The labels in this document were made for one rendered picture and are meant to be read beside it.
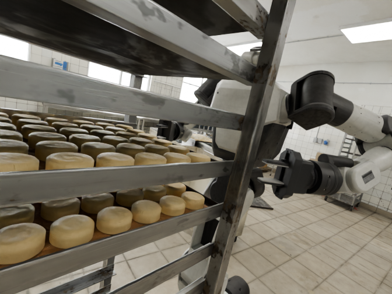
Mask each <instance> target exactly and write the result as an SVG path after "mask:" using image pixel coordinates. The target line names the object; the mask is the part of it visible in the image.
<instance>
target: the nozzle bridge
mask: <svg viewBox="0 0 392 294"><path fill-rule="evenodd" d="M198 127H199V125H196V126H194V127H193V128H192V129H190V130H194V131H201V132H208V133H213V131H211V129H212V127H210V128H209V130H207V128H208V126H206V127H205V128H204V129H203V125H202V126H201V127H200V129H199V128H198ZM176 142H178V143H182V140H179V139H178V140H176Z"/></svg>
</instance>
